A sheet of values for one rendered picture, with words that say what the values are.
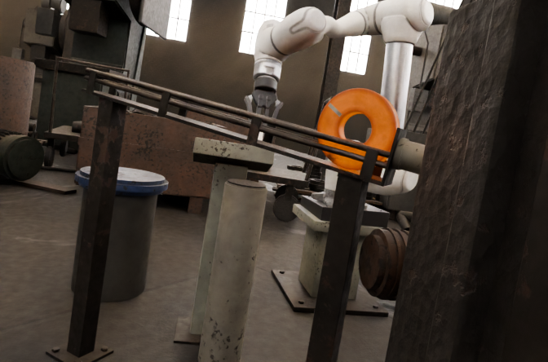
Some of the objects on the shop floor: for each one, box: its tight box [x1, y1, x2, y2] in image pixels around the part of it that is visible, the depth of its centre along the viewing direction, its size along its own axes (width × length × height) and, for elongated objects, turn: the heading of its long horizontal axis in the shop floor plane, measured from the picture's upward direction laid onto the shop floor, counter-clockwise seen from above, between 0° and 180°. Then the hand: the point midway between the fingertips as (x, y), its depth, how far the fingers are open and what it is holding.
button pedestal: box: [174, 137, 275, 345], centre depth 136 cm, size 16×24×62 cm, turn 33°
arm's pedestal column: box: [272, 225, 389, 317], centre depth 187 cm, size 40×40×31 cm
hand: (259, 139), depth 136 cm, fingers closed
